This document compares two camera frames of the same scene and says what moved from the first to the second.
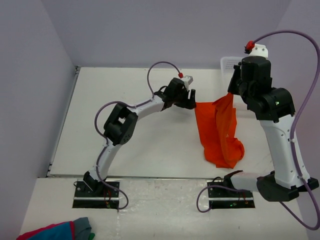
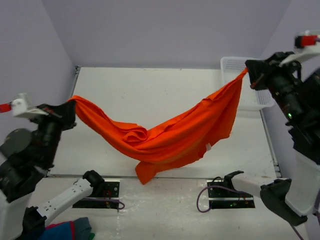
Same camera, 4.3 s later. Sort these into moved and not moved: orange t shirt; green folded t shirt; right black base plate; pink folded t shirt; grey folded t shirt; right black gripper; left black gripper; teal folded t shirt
Moved: right black gripper; left black gripper; orange t shirt
Not moved: grey folded t shirt; green folded t shirt; teal folded t shirt; right black base plate; pink folded t shirt
